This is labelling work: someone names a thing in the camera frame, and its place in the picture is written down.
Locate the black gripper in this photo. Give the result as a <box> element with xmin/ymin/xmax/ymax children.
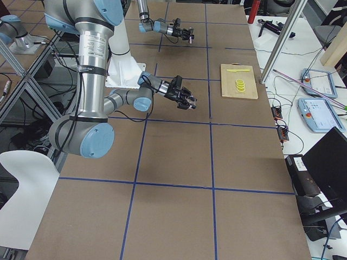
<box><xmin>171</xmin><ymin>27</ymin><xmax>189</xmax><ymax>41</ymax></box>
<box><xmin>164</xmin><ymin>85</ymin><xmax>196</xmax><ymax>110</ymax></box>

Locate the steel double jigger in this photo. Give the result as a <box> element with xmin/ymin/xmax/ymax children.
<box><xmin>189</xmin><ymin>27</ymin><xmax>194</xmax><ymax>44</ymax></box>

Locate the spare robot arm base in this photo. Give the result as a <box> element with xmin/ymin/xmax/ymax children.
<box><xmin>1</xmin><ymin>15</ymin><xmax>45</xmax><ymax>55</ymax></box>

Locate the bamboo cutting board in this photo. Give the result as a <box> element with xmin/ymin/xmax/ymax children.
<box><xmin>220</xmin><ymin>64</ymin><xmax>258</xmax><ymax>100</ymax></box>

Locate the yellow plastic knife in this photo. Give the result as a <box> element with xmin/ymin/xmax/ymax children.
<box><xmin>226</xmin><ymin>69</ymin><xmax>250</xmax><ymax>73</ymax></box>

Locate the red fire extinguisher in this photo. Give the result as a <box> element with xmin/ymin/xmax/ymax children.
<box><xmin>248</xmin><ymin>0</ymin><xmax>261</xmax><ymax>24</ymax></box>

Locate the near teach pendant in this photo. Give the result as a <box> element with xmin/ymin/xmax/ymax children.
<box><xmin>297</xmin><ymin>97</ymin><xmax>346</xmax><ymax>133</ymax></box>

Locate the teach pendant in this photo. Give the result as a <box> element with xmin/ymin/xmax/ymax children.
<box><xmin>297</xmin><ymin>97</ymin><xmax>346</xmax><ymax>133</ymax></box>
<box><xmin>301</xmin><ymin>68</ymin><xmax>338</xmax><ymax>99</ymax></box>

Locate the far teach pendant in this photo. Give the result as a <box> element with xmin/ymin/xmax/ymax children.
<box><xmin>301</xmin><ymin>68</ymin><xmax>338</xmax><ymax>99</ymax></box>

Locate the black computer box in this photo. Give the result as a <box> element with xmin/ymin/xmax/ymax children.
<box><xmin>285</xmin><ymin>154</ymin><xmax>320</xmax><ymax>197</ymax></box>

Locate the black monitor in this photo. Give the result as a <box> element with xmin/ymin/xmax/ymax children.
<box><xmin>301</xmin><ymin>127</ymin><xmax>346</xmax><ymax>225</ymax></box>

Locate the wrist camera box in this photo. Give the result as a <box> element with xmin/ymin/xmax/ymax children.
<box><xmin>171</xmin><ymin>75</ymin><xmax>182</xmax><ymax>89</ymax></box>
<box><xmin>173</xmin><ymin>18</ymin><xmax>181</xmax><ymax>28</ymax></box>

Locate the aluminium frame post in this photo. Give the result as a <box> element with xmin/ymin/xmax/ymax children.
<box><xmin>260</xmin><ymin>0</ymin><xmax>307</xmax><ymax>84</ymax></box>

